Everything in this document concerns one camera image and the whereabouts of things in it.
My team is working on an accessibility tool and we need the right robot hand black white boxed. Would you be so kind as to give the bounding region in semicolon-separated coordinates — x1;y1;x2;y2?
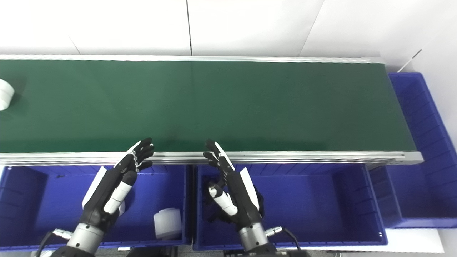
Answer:
203;139;265;229

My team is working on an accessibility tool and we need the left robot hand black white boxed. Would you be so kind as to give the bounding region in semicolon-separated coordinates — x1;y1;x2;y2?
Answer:
82;137;155;231

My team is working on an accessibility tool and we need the blue bin holding white parts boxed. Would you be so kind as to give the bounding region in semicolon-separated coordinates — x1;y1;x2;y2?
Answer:
0;164;190;250

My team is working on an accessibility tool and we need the green conveyor belt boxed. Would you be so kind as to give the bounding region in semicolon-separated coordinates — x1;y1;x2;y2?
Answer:
0;59;417;153
0;54;424;167

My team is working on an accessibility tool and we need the white ribbed cylindrical part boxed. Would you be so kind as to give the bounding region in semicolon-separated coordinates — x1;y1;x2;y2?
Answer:
154;208;183;240

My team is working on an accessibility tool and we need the blue bin holding black parts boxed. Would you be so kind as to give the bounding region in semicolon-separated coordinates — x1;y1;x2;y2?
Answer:
193;163;389;251

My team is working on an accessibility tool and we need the empty blue bin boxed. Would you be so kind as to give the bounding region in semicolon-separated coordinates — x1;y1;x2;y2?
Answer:
368;72;457;229

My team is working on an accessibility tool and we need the black robot body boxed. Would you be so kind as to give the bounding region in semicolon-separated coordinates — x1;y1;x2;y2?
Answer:
126;246;179;257

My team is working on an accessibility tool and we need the thin white rod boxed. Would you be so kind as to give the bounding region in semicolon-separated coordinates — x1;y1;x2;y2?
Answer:
397;49;422;73

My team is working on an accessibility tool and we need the black bracket part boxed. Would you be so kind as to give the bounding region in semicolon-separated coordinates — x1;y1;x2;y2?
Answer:
207;211;233;224

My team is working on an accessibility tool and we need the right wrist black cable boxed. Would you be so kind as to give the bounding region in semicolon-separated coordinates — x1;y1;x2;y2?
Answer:
265;226;302;250

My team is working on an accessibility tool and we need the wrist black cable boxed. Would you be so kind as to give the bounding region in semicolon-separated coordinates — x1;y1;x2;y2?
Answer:
265;226;302;250
36;229;74;257

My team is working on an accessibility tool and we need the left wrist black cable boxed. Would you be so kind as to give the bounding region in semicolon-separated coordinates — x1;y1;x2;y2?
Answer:
36;229;74;257

